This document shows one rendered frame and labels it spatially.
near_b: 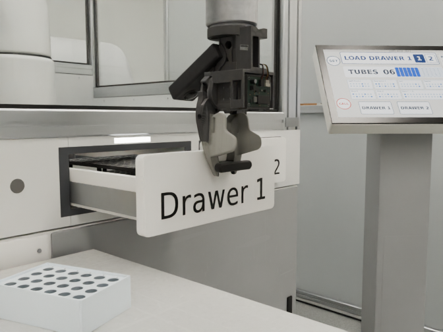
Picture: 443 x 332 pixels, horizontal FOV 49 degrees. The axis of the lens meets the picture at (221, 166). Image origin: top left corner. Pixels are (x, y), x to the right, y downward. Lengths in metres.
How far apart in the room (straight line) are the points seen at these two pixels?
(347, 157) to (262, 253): 1.33
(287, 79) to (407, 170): 0.51
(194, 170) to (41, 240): 0.27
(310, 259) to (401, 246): 1.15
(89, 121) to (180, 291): 0.35
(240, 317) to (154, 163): 0.23
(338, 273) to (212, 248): 1.59
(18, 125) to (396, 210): 1.12
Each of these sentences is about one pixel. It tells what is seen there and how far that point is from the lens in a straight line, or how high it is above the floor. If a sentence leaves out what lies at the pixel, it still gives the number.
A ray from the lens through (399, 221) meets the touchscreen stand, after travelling 1.56.
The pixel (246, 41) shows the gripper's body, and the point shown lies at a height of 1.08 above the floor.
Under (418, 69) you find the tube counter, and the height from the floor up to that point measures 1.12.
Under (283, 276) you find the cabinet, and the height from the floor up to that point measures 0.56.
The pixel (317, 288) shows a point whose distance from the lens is 2.69.
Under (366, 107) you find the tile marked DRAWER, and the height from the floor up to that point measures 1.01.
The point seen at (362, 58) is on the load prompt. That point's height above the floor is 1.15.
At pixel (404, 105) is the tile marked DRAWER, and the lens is 1.45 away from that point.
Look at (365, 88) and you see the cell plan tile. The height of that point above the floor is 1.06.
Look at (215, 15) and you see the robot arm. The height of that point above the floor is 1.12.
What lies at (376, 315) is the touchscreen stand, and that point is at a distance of 1.62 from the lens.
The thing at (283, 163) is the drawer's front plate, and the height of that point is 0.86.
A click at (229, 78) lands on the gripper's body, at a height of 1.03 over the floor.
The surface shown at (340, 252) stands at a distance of 2.56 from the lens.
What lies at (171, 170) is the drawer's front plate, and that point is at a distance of 0.67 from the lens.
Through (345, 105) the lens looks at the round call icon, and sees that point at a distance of 1.39.
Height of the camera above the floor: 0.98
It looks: 6 degrees down
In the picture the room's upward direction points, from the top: straight up
